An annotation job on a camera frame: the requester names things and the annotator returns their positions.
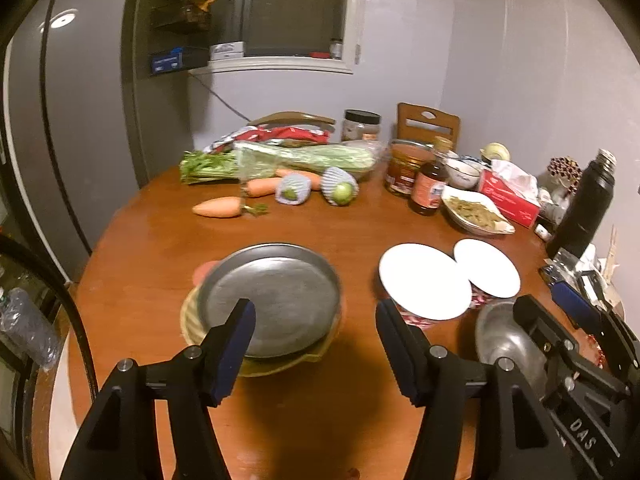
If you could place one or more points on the small jar on windowsill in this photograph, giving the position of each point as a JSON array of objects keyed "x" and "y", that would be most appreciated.
[{"x": 336, "y": 49}]

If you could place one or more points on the dark sauce bottle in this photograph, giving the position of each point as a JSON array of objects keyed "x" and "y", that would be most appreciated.
[{"x": 427, "y": 190}]

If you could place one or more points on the red tissue box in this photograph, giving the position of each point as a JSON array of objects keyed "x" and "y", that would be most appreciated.
[{"x": 510, "y": 195}]

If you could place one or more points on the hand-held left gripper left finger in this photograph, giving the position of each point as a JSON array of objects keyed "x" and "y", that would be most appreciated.
[{"x": 234, "y": 347}]

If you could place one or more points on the round metal plate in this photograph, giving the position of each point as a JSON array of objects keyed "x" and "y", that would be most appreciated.
[{"x": 285, "y": 295}]

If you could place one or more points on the bagged celery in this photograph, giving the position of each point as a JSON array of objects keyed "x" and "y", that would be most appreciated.
[{"x": 300, "y": 160}]

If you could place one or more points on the pink plate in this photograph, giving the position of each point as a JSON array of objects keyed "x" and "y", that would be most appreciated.
[{"x": 204, "y": 274}]

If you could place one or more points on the blue box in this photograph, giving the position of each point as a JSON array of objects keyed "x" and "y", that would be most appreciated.
[{"x": 166, "y": 62}]

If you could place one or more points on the white dish of green vegetables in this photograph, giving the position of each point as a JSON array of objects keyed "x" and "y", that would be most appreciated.
[{"x": 475, "y": 212}]

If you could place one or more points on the pale tape roll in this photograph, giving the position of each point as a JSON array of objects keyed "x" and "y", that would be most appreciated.
[{"x": 495, "y": 152}]

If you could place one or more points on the white flat box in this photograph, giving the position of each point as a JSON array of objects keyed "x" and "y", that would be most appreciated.
[{"x": 226, "y": 51}]

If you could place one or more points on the dark window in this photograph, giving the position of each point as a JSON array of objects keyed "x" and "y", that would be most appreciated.
[{"x": 295, "y": 5}]

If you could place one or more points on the wooden chair with curved back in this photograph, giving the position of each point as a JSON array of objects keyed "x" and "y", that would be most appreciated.
[{"x": 292, "y": 117}]

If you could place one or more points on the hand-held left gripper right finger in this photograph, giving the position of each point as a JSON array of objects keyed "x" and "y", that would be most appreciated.
[{"x": 400, "y": 352}]

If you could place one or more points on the black-lidded plastic jar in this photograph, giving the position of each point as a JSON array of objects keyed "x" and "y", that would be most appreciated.
[{"x": 361, "y": 127}]

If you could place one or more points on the red snack bag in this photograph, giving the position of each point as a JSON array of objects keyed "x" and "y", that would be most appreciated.
[{"x": 270, "y": 136}]

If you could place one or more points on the grey refrigerator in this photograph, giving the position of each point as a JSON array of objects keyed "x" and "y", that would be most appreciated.
[{"x": 65, "y": 110}]

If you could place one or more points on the wooden chair with cutout back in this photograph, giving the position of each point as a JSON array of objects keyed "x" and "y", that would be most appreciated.
[{"x": 427, "y": 122}]

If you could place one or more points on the wooden clip sticks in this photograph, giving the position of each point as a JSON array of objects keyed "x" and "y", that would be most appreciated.
[{"x": 611, "y": 255}]

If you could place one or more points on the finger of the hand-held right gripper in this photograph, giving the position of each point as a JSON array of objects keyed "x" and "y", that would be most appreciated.
[
  {"x": 545, "y": 340},
  {"x": 575, "y": 300}
]

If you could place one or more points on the carrot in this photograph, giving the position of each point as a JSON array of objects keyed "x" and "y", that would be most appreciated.
[
  {"x": 217, "y": 207},
  {"x": 312, "y": 179},
  {"x": 262, "y": 187}
]

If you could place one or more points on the orange-capped bottle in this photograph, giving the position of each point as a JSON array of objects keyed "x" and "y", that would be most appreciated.
[{"x": 442, "y": 147}]

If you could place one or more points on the red flat item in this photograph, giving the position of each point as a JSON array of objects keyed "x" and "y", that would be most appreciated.
[{"x": 319, "y": 54}]

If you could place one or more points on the stainless steel bowl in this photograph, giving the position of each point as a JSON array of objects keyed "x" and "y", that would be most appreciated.
[{"x": 500, "y": 332}]

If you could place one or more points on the yellow shell-shaped plate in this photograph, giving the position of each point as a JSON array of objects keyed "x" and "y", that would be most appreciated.
[{"x": 280, "y": 365}]

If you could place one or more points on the clear plastic bottle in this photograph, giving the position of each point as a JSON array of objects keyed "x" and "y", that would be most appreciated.
[{"x": 27, "y": 327}]

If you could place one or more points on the chili sauce jar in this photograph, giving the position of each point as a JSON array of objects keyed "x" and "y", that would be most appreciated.
[{"x": 402, "y": 172}]

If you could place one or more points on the black thermos flask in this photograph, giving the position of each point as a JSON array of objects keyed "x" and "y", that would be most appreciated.
[{"x": 580, "y": 210}]

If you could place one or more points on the green fruit in foam net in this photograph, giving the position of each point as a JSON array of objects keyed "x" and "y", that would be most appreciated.
[
  {"x": 340, "y": 187},
  {"x": 292, "y": 190}
]

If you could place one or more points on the white ceramic bowl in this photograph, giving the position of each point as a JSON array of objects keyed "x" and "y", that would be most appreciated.
[{"x": 462, "y": 174}]

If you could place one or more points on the white-lidded instant noodle bowl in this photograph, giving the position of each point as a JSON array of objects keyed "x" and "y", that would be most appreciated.
[{"x": 425, "y": 280}]

